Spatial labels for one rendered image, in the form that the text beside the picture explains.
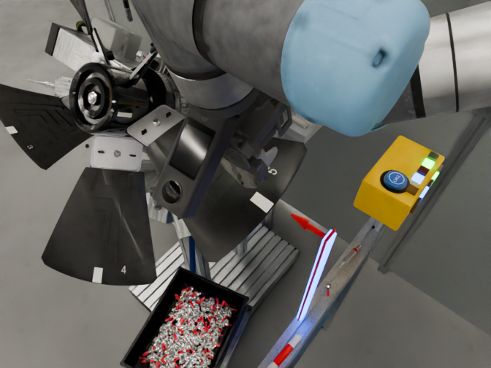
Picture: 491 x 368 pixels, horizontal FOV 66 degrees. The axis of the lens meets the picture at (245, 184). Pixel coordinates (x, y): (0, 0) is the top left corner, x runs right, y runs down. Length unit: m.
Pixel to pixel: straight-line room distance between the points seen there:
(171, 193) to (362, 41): 0.25
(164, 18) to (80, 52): 0.76
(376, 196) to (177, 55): 0.56
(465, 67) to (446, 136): 0.95
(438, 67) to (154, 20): 0.20
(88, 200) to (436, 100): 0.61
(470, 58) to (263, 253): 1.52
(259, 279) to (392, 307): 0.60
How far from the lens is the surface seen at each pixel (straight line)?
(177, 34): 0.25
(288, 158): 0.57
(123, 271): 0.79
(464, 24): 0.32
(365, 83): 0.18
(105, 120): 0.66
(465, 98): 0.32
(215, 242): 0.55
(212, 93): 0.31
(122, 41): 1.00
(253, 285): 1.70
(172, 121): 0.67
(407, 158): 0.82
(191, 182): 0.37
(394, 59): 0.19
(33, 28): 3.69
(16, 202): 2.33
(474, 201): 1.37
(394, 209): 0.76
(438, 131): 1.25
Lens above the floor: 1.63
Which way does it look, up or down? 53 degrees down
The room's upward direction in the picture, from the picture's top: straight up
